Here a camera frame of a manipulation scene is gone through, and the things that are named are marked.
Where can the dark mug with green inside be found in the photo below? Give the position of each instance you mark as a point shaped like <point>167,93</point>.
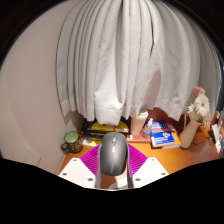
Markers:
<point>73,142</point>

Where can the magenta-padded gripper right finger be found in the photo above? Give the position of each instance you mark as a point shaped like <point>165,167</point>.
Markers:
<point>150,172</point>

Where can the white curtain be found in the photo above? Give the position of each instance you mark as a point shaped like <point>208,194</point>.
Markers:
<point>133,60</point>

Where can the beige cup with lid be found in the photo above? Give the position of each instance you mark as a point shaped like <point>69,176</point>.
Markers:
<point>137,124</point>

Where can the thin black book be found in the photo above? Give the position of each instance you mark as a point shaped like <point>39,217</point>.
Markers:
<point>93,133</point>

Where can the thick black book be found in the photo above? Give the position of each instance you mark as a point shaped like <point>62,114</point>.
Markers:
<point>92,137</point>

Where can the black computer mouse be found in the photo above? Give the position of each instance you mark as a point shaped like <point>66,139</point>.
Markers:
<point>114,156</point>

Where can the yellow and white book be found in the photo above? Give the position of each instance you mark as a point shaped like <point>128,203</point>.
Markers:
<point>90,142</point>

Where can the yellow and black book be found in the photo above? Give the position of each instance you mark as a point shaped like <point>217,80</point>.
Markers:
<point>106,127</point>

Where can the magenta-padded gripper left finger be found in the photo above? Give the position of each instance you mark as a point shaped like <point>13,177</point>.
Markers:
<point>76,172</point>

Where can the red book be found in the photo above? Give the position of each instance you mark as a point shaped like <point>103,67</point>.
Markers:
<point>136,138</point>

